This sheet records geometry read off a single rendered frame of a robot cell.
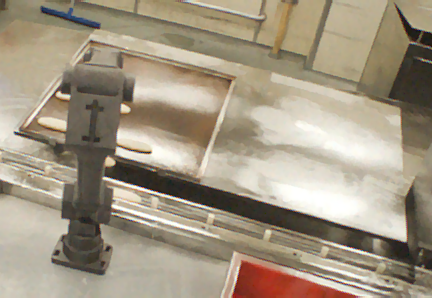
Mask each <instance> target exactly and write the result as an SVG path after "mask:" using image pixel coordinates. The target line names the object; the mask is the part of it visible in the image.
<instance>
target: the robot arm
mask: <svg viewBox="0 0 432 298"><path fill-rule="evenodd" d="M123 59H124V56H121V49H115V50H114V49H106V48H99V47H91V51H87V52H84V54H83V63H82V64H75V66H71V65H66V66H65V67H64V69H63V72H62V81H61V89H60V91H59V92H60V95H68V96H71V97H70V105H68V114H67V123H66V133H65V141H64V150H67V151H70V150H71V151H72V152H73V153H74V155H75V160H76V180H75V181H74V183H71V182H64V186H63V192H62V200H61V203H62V207H61V219H66V220H69V224H68V230H67V233H63V234H61V235H60V237H59V239H58V241H57V243H56V245H55V247H54V249H53V251H52V254H51V263H52V264H55V265H61V266H65V267H69V268H73V269H77V270H82V271H86V272H90V273H94V274H99V275H103V274H105V272H106V269H107V267H108V264H109V261H110V258H111V256H112V253H113V246H112V245H111V244H107V243H103V241H104V240H103V239H102V238H101V231H100V226H99V225H100V224H110V221H111V214H112V207H113V198H114V188H108V187H106V186H105V184H104V181H103V175H104V168H105V160H106V159H107V157H108V156H110V155H111V156H115V154H116V147H117V139H118V129H119V121H120V112H121V103H122V101H123V102H131V103H133V101H134V94H135V86H136V74H133V73H125V70H122V68H123V62H124V61H123ZM96 215H97V219H96Z"/></svg>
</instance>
